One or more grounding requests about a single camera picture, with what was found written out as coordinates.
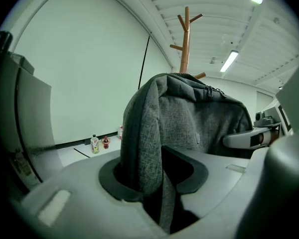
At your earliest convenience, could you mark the grey fabric backpack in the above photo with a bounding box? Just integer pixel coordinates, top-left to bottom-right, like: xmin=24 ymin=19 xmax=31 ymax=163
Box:
xmin=120 ymin=72 xmax=254 ymax=235

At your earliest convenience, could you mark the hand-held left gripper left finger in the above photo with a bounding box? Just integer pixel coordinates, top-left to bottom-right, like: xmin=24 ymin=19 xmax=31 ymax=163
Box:
xmin=19 ymin=150 xmax=170 ymax=239

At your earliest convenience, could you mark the ceiling tube light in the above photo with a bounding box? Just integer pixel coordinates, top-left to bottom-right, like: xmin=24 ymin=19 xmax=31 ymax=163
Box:
xmin=219 ymin=49 xmax=240 ymax=73

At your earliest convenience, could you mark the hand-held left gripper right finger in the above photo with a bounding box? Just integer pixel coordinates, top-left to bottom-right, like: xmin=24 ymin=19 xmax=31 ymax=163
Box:
xmin=161 ymin=145 xmax=270 ymax=237

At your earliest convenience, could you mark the small cola bottle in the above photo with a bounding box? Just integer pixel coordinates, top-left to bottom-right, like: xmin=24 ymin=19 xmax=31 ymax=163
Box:
xmin=101 ymin=136 xmax=112 ymax=150

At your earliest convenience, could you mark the wooden coat stand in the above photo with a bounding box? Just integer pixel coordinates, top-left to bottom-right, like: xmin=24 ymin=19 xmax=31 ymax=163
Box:
xmin=169 ymin=6 xmax=207 ymax=80

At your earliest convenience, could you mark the yellow tea bottle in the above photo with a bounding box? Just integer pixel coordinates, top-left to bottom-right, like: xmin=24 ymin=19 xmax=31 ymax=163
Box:
xmin=90 ymin=134 xmax=100 ymax=155

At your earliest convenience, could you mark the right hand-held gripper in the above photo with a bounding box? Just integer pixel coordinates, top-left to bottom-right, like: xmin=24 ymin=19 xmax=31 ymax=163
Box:
xmin=223 ymin=58 xmax=299 ymax=149

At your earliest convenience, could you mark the thin black pen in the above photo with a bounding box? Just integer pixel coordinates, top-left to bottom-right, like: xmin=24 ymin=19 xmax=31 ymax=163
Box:
xmin=73 ymin=147 xmax=91 ymax=159

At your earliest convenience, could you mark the black mini fridge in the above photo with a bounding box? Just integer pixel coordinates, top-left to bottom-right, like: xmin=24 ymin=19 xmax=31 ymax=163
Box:
xmin=0 ymin=30 xmax=53 ymax=194

